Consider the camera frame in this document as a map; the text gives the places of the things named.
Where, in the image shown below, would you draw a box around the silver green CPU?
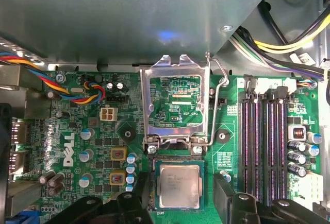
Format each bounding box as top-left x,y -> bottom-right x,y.
152,160 -> 207,211

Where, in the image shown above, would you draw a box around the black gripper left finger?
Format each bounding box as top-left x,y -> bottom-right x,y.
45,171 -> 155,224

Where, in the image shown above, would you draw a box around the CPU socket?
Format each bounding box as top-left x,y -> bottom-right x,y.
148,153 -> 210,213

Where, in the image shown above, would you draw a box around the black case fan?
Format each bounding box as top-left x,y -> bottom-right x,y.
0,102 -> 12,211

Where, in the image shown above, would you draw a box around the twisted coloured fan wire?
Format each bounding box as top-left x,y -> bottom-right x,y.
0,50 -> 107,106

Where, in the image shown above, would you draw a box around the metal locking lever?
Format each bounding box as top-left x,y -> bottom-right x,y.
145,51 -> 230,148

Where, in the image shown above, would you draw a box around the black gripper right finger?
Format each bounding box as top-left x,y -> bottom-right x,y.
212,175 -> 329,224

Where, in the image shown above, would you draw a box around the green motherboard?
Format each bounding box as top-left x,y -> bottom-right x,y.
7,69 -> 325,224

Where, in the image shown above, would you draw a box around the black RAM slot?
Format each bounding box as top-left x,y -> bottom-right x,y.
239,76 -> 253,196
265,90 -> 278,206
251,90 -> 263,201
276,86 -> 289,201

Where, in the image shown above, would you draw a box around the yellow black power wires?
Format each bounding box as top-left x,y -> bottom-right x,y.
229,0 -> 330,82

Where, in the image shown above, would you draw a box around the grey power supply unit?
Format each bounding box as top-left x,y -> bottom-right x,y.
0,0 -> 283,65

